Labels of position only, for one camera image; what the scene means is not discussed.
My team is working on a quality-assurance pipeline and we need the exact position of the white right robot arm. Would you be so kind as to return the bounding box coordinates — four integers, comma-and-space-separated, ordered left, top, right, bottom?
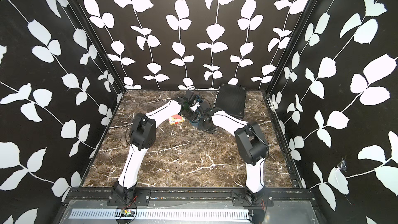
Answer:
198, 110, 269, 195

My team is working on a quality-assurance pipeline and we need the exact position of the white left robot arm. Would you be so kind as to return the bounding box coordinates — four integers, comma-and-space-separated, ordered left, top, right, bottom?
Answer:
112, 97, 199, 203

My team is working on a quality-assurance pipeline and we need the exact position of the teal plastic storage box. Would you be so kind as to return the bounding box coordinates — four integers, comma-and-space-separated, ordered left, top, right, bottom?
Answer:
186, 112, 203, 127

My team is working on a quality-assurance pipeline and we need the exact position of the yellow playing card box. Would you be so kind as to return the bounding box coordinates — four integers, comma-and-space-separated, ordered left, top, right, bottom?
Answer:
169, 114, 186, 125

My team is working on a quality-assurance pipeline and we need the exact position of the white perforated strip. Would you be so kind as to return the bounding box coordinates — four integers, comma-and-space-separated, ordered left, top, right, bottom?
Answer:
67, 208, 250, 222

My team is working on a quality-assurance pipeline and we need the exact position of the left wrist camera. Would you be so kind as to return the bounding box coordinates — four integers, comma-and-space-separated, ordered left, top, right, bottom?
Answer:
183, 90, 200, 107

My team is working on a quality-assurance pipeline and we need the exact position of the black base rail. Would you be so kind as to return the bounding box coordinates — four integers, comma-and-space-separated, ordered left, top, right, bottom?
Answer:
107, 187, 315, 207

